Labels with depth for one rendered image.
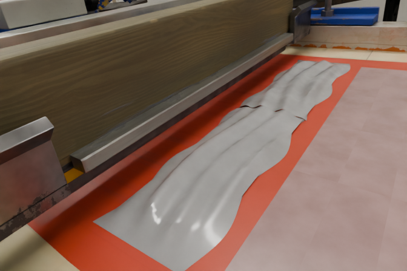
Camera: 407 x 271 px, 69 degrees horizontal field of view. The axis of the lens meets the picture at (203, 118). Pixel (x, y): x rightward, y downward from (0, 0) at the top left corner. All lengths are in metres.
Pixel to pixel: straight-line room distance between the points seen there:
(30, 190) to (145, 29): 0.13
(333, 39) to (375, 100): 0.21
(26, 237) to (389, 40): 0.48
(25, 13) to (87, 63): 0.31
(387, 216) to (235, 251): 0.09
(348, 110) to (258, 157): 0.12
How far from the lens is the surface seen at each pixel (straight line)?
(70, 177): 0.22
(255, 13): 0.37
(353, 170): 0.23
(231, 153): 0.23
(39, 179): 0.18
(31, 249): 0.21
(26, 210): 0.19
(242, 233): 0.18
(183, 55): 0.26
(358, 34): 0.52
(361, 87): 0.37
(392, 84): 0.39
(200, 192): 0.19
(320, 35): 0.53
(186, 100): 0.25
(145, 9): 0.56
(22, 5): 0.50
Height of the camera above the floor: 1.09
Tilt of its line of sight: 26 degrees down
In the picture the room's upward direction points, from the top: 6 degrees counter-clockwise
